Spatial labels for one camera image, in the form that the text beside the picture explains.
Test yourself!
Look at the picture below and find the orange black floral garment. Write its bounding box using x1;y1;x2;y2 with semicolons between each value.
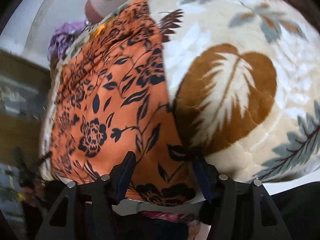
48;0;197;206

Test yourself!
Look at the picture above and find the person's left hand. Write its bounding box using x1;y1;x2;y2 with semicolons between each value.
21;179;46;207

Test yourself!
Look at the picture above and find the wooden glass-panel door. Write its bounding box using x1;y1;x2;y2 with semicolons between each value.
0;48;52;240

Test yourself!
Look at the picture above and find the purple crumpled cloth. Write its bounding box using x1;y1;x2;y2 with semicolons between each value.
47;21;87;62

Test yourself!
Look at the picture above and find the cream leaf-pattern fleece blanket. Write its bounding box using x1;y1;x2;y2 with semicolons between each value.
40;0;319;182

